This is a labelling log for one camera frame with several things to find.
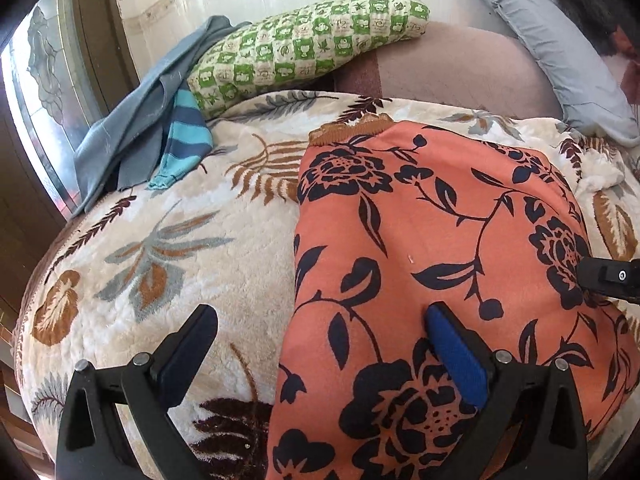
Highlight brown door with stained glass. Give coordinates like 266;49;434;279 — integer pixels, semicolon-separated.
0;0;141;321

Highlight grey-blue ribbed garment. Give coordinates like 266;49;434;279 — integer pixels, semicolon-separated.
116;90;176;192

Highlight light blue cloth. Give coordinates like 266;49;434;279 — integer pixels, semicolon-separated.
72;15;253;218

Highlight leaf print plush blanket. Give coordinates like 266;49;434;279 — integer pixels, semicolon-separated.
15;89;640;480

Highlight orange cloth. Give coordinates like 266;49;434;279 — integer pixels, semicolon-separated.
619;35;640;93

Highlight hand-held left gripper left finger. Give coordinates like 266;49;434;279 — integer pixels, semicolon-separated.
55;304;219;480

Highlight orange floral shirt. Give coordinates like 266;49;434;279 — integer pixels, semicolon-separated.
267;114;640;480

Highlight pink sofa backrest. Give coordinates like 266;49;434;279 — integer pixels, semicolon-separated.
332;21;566;118

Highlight grey pillow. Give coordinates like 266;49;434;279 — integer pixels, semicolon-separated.
461;0;640;147

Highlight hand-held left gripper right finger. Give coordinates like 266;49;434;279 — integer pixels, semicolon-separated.
425;301;588;480

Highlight dark fuzzy cushion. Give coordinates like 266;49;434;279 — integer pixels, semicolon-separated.
552;0;626;58

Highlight teal striped garment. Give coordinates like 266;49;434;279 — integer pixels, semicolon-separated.
146;89;213;192

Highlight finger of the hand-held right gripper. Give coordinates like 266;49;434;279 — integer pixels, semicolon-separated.
575;257;640;305

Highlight green checkered pillow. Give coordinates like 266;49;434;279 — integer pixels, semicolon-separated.
186;0;431;117

